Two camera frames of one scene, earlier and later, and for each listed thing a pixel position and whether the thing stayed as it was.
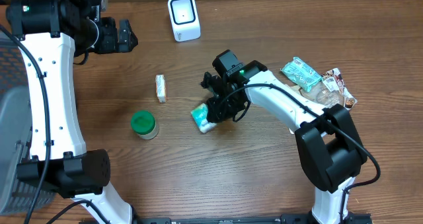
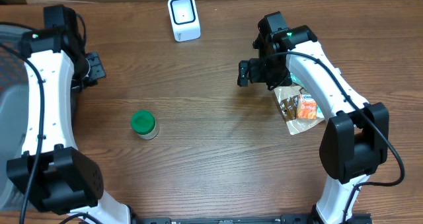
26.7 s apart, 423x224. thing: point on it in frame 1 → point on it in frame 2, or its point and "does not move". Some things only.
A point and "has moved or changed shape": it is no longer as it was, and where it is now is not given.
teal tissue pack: (199, 115) has moved or changed shape
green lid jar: (143, 123) does not move
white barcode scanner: (184, 18) does not move
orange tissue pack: (160, 88) has moved or changed shape
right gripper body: (230, 107) → (269, 71)
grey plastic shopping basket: (16, 197) does not move
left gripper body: (100, 38) → (92, 70)
